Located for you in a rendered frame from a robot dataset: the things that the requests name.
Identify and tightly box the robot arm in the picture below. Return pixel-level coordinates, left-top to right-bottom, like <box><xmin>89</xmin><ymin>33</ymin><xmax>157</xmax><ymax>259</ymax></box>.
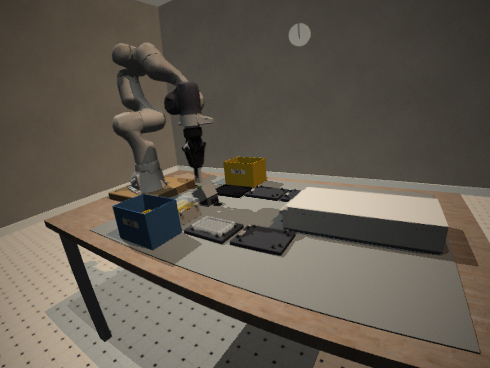
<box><xmin>112</xmin><ymin>43</ymin><xmax>213</xmax><ymax>194</ymax></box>

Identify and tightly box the yellow bin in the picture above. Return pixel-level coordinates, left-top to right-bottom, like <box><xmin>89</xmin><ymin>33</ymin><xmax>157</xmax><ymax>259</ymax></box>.
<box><xmin>223</xmin><ymin>157</ymin><xmax>267</xmax><ymax>188</ymax></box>

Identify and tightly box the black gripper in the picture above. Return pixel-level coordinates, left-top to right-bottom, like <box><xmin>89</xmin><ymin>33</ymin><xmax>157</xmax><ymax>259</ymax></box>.
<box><xmin>182</xmin><ymin>127</ymin><xmax>206</xmax><ymax>183</ymax></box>

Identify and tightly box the grey bench mat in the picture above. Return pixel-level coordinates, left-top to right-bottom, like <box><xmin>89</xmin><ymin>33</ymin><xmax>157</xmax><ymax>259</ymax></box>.
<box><xmin>90</xmin><ymin>194</ymin><xmax>480</xmax><ymax>354</ymax></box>

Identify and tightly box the dark blue bin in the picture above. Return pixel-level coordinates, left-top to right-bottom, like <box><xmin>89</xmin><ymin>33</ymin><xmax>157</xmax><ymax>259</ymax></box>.
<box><xmin>112</xmin><ymin>194</ymin><xmax>182</xmax><ymax>250</ymax></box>

